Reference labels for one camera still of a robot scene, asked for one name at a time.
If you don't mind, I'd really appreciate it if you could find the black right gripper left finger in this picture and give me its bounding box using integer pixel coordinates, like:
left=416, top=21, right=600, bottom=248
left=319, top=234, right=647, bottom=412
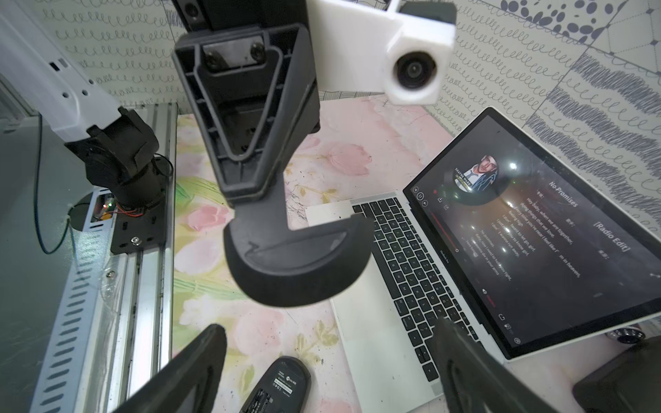
left=116, top=324, right=227, bottom=412

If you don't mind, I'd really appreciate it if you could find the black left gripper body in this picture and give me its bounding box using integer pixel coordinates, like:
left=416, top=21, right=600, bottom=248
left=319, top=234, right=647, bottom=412
left=173, top=0, right=309, bottom=32

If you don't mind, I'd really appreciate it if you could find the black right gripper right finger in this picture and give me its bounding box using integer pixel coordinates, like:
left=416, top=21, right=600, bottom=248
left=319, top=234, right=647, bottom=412
left=430, top=318, right=554, bottom=413

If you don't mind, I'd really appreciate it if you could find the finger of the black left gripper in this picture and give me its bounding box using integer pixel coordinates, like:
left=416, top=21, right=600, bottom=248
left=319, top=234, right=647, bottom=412
left=173, top=23, right=320, bottom=207

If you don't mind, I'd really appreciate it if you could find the black wireless mouse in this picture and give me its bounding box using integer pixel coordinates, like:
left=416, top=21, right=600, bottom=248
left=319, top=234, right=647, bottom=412
left=240, top=356, right=312, bottom=413

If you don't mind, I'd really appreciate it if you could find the black mouse battery cover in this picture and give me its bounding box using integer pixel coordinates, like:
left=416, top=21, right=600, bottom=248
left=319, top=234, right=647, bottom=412
left=223, top=177, right=374, bottom=308

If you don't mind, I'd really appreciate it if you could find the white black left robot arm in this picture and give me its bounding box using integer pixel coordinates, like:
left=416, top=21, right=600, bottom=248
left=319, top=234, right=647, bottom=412
left=1, top=1, right=320, bottom=212

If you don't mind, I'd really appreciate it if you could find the silver laptop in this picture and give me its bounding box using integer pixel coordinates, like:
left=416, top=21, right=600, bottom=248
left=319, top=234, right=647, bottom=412
left=306, top=108, right=660, bottom=412

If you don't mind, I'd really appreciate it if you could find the black plastic tool case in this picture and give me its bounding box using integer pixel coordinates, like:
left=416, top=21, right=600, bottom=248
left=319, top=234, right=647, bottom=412
left=573, top=337, right=660, bottom=413

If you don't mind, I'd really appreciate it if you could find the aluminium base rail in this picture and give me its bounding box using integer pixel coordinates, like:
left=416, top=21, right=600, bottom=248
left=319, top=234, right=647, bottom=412
left=62, top=104, right=178, bottom=412

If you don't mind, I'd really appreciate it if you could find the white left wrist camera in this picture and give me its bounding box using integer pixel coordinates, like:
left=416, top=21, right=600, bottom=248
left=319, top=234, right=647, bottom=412
left=306, top=1, right=457, bottom=105

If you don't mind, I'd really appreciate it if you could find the white perforated cable duct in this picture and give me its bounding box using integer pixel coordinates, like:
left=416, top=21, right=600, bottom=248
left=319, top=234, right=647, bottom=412
left=30, top=189, right=112, bottom=412

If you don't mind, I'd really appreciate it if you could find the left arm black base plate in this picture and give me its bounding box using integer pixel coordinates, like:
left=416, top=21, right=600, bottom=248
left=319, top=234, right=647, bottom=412
left=110, top=173, right=169, bottom=255

